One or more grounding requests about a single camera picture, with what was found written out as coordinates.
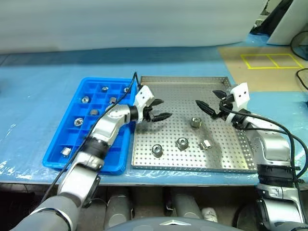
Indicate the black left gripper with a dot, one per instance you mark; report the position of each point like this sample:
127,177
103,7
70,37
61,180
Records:
148,115

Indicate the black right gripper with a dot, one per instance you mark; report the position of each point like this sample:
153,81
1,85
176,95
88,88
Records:
226,107

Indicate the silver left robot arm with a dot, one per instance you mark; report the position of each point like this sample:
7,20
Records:
108,127

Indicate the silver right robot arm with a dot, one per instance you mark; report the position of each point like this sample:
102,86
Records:
274,146

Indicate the perforated steel tray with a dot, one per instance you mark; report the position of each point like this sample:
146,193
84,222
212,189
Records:
168,101

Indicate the blue plastic compartment tray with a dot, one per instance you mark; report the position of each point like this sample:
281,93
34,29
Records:
57,144

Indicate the metal roller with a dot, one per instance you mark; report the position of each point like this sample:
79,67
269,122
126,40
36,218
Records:
104,88
196,122
205,144
112,99
94,112
65,151
182,143
78,121
126,89
85,99
157,150

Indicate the brown cardboard mat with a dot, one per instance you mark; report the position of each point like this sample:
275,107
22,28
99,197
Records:
264,79

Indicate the grey robot leg cylinder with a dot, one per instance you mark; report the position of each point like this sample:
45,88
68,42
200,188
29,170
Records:
186,205
118,209

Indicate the white box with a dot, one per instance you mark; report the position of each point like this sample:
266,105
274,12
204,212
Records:
284,24

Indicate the grey robot torso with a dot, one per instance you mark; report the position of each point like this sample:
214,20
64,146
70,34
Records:
168,225

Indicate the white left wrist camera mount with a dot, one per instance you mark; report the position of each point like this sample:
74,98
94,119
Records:
144,96

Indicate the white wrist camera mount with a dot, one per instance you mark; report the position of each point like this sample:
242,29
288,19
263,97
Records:
144,96
240,95

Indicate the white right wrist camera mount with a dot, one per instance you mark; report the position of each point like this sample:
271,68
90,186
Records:
240,95

